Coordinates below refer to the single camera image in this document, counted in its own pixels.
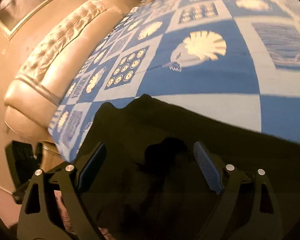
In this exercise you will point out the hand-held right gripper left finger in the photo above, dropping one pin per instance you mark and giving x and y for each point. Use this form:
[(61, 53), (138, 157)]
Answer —
[(92, 170)]

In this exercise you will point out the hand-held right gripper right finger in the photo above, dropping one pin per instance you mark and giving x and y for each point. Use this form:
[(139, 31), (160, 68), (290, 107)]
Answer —
[(208, 170)]

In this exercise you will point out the black pants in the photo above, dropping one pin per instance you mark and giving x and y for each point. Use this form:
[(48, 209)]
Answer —
[(165, 120)]

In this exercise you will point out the blue patterned bed sheet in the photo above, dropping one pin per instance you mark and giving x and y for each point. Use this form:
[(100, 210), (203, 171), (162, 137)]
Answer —
[(202, 85)]

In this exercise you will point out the cream tufted headboard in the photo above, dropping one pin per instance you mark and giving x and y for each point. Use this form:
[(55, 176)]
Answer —
[(52, 62)]

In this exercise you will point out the framed wall picture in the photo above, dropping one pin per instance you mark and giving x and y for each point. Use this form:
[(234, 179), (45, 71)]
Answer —
[(22, 2)]

